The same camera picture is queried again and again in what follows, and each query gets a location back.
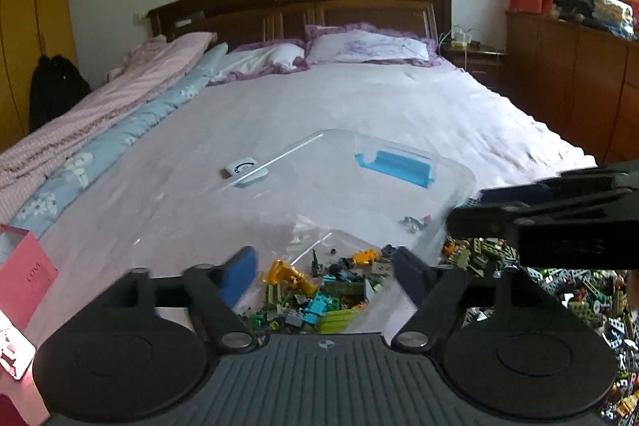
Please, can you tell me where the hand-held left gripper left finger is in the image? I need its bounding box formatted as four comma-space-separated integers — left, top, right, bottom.
94, 246, 258, 354

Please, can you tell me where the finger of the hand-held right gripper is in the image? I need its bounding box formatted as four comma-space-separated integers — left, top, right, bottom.
478, 160, 639, 207
446, 194, 639, 238

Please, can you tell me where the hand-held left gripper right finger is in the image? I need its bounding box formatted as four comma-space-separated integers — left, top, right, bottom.
392, 246, 546, 351

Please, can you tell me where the pile of green grey bricks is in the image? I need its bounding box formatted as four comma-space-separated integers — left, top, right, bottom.
439, 234, 639, 422

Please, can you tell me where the heap of colourful toy bricks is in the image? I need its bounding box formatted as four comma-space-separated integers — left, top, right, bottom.
240, 244, 400, 335

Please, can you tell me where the clear plastic storage bin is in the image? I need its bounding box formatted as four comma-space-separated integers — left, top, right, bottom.
132, 129, 479, 337

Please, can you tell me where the white square remote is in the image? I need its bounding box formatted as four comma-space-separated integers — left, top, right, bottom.
224, 155, 271, 188

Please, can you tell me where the wooden nightstand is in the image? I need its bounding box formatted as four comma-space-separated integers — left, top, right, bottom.
439, 44, 508, 95

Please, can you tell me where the wooden dresser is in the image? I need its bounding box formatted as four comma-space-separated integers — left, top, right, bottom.
504, 9, 639, 165

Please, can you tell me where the blue floral quilt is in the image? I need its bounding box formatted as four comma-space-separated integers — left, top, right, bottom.
10, 43, 228, 240

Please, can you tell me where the pile of clothes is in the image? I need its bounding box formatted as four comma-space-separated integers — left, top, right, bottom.
552, 0, 639, 40

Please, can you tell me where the white pillow with purple frill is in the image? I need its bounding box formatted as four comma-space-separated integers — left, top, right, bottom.
208, 39, 308, 85
304, 23, 441, 68

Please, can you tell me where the pink paper gift bag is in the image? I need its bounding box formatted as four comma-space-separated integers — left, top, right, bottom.
0, 226, 60, 382

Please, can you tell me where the pink striped quilt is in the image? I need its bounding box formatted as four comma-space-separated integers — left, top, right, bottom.
0, 32, 218, 208

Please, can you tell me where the black bag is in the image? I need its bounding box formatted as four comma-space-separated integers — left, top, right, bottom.
29, 54, 91, 133

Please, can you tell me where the yellow wardrobe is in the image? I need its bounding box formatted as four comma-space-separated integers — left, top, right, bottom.
0, 0, 79, 153

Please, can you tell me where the white charger with cables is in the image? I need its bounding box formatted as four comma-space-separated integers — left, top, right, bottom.
448, 28, 483, 50

